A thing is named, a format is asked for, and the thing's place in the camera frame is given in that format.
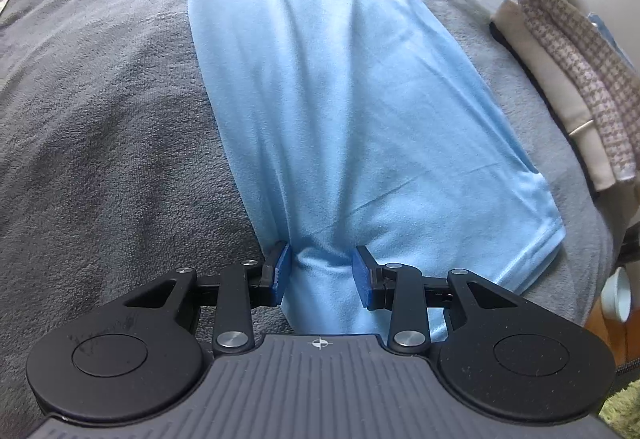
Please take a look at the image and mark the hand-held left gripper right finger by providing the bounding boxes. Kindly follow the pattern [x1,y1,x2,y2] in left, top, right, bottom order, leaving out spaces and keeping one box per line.
[352,245,521,354]

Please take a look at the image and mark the green rug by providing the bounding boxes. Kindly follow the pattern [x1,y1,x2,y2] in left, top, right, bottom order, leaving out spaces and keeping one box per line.
[592,376,640,439]

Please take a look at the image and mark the light blue bag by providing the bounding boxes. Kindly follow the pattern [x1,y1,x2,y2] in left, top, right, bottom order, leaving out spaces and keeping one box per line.
[587,12,623,52]

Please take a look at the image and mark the pink houndstooth garment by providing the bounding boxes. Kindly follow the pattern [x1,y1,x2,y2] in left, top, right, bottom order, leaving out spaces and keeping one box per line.
[516,0,640,182]

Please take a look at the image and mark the white cup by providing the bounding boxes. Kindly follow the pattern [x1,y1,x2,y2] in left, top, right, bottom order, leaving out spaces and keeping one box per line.
[601,265,635,323]

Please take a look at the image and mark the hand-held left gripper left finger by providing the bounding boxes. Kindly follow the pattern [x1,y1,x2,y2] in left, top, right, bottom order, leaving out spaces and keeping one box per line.
[124,241,292,356]

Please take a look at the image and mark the folded cream garment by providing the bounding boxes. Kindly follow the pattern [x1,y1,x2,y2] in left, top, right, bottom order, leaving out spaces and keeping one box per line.
[492,0,617,192]

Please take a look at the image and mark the light blue t-shirt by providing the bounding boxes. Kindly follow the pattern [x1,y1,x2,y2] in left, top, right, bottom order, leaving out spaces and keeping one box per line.
[182,0,567,345]

